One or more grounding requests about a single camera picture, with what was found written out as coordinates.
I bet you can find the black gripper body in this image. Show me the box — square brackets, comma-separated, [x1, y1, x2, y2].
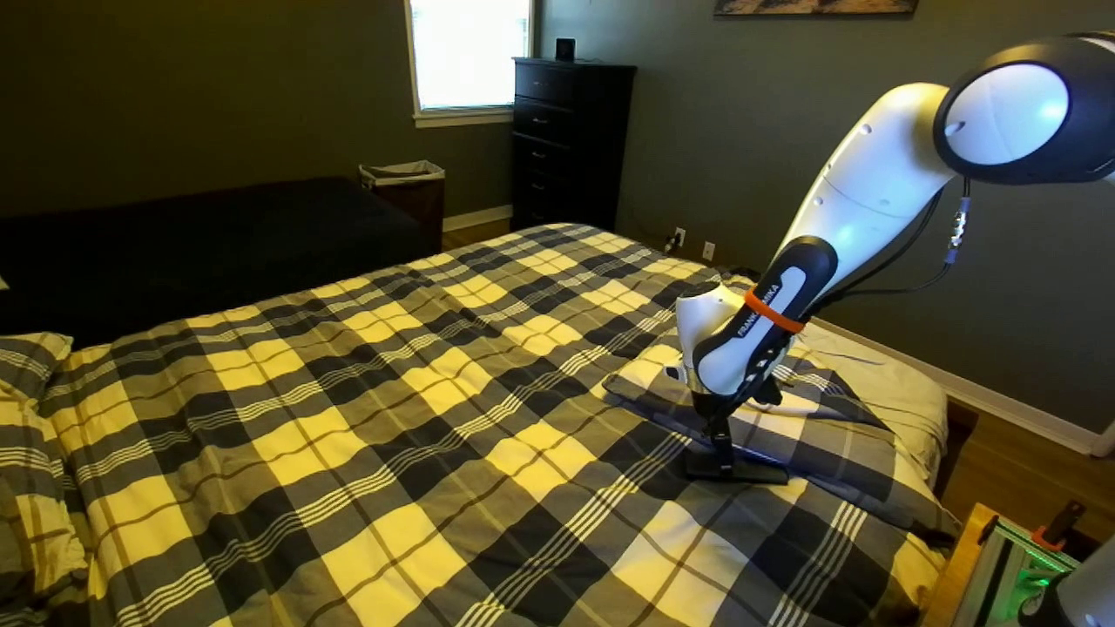
[691, 372, 785, 434]

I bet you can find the plaid duvet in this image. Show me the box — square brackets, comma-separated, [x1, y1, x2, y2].
[38, 219, 967, 627]

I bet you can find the white bed sheet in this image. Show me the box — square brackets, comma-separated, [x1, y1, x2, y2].
[799, 318, 952, 491]

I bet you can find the wooden robot cart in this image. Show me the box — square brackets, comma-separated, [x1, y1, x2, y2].
[918, 499, 1004, 627]

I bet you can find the black dresser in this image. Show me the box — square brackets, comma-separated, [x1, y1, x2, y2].
[509, 55, 642, 237]

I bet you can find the small trash bin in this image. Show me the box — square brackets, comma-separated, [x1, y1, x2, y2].
[355, 158, 448, 254]

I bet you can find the bright window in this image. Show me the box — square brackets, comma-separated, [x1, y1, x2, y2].
[400, 0, 540, 130]

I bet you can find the dark low daybed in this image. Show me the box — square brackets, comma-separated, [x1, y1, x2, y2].
[0, 173, 444, 350]

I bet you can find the plaid pillow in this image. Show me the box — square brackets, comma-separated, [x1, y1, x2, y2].
[0, 390, 94, 617]
[0, 331, 77, 403]

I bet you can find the orange wrist cable strap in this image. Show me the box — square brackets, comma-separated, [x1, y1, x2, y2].
[742, 289, 808, 336]

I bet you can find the metal bracket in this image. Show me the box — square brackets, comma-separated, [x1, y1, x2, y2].
[974, 520, 1084, 627]

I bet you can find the framed wall picture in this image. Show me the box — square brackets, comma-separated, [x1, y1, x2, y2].
[711, 0, 918, 19]

